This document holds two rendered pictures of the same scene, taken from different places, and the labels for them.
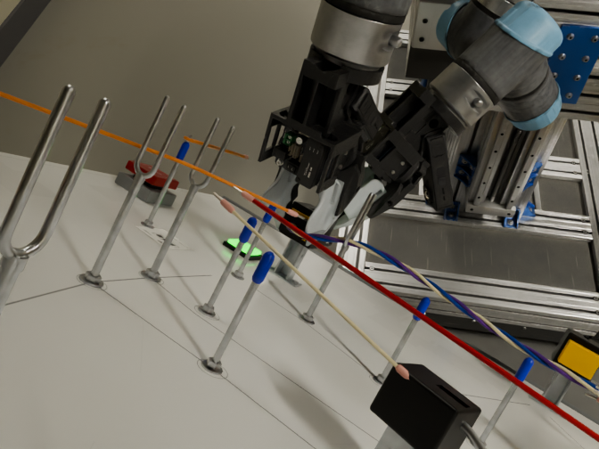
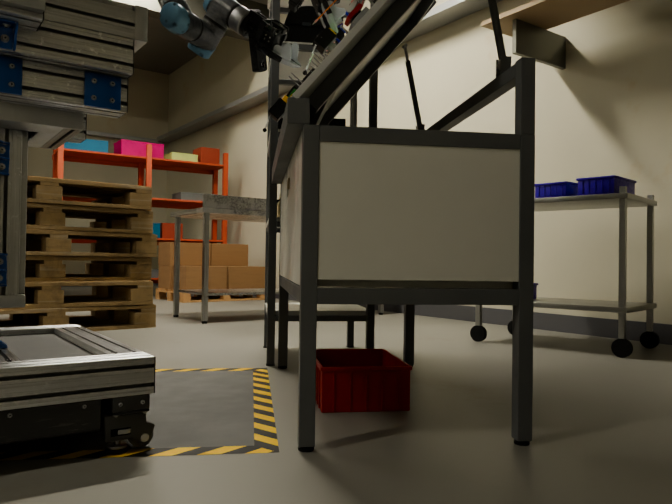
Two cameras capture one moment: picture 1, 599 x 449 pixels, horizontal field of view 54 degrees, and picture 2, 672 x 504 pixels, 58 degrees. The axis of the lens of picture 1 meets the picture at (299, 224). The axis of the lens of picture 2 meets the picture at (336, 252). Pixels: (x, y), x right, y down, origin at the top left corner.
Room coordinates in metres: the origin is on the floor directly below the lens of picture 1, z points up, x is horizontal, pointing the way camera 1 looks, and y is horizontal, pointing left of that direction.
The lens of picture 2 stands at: (1.63, 1.27, 0.47)
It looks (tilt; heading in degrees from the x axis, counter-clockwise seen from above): 1 degrees up; 225
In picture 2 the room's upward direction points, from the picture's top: 1 degrees clockwise
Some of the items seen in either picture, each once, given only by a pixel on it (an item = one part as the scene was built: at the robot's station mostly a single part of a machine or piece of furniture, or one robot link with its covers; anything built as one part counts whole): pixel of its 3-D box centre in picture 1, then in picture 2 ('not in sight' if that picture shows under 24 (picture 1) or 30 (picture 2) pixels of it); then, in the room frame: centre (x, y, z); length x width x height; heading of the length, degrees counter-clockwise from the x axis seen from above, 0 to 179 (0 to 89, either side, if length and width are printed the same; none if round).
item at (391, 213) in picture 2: not in sight; (376, 223); (0.05, -0.13, 0.60); 1.17 x 0.58 x 0.40; 53
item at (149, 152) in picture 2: not in sight; (141, 218); (-1.97, -5.87, 0.96); 2.15 x 0.57 x 1.93; 171
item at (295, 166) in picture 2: not in sight; (295, 215); (0.46, -0.09, 0.60); 0.55 x 0.03 x 0.39; 53
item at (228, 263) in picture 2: not in sight; (212, 271); (-2.31, -4.77, 0.33); 1.12 x 0.79 x 0.65; 171
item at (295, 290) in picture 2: not in sight; (373, 280); (0.06, -0.14, 0.40); 1.18 x 0.60 x 0.80; 53
